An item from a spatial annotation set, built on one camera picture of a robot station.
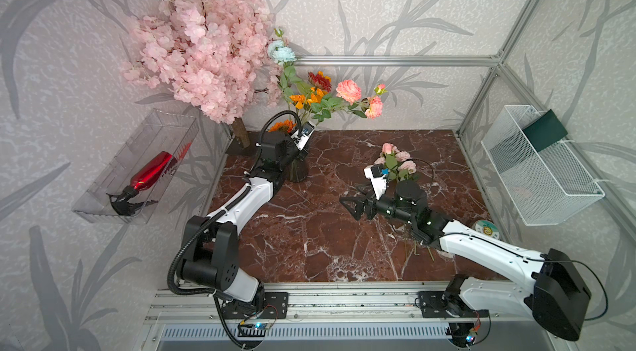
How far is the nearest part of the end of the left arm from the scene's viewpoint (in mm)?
662

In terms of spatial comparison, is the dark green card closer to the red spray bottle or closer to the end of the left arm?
the end of the left arm

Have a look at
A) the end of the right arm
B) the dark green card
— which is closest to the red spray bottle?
the end of the right arm

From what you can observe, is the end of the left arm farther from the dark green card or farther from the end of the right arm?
the dark green card

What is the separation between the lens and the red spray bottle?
596mm

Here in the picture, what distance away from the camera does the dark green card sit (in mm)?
692

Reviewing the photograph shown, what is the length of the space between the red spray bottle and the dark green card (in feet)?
3.36
